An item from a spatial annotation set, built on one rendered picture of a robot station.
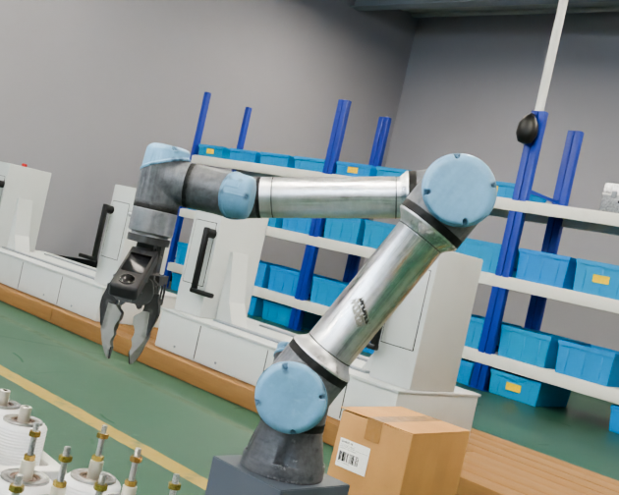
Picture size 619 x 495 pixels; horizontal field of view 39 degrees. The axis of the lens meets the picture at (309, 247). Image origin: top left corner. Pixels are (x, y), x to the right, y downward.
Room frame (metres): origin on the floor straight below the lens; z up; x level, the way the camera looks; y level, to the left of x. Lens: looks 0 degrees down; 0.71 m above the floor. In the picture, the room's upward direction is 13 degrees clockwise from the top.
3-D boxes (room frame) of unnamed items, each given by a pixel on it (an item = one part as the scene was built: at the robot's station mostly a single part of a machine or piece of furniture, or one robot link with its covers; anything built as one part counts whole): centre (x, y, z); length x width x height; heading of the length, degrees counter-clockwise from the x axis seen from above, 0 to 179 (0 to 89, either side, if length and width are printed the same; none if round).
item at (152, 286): (1.45, 0.27, 0.60); 0.09 x 0.08 x 0.12; 175
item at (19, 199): (5.21, 1.39, 0.45); 1.61 x 0.57 x 0.74; 47
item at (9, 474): (1.35, 0.36, 0.25); 0.08 x 0.08 x 0.01
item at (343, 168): (7.13, -0.37, 1.37); 0.50 x 0.38 x 0.11; 136
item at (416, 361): (3.81, -0.09, 0.45); 1.45 x 0.57 x 0.74; 47
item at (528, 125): (5.85, -1.27, 1.80); 0.15 x 0.13 x 0.22; 47
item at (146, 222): (1.44, 0.27, 0.68); 0.08 x 0.08 x 0.05
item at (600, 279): (5.60, -2.00, 0.89); 0.50 x 0.38 x 0.21; 137
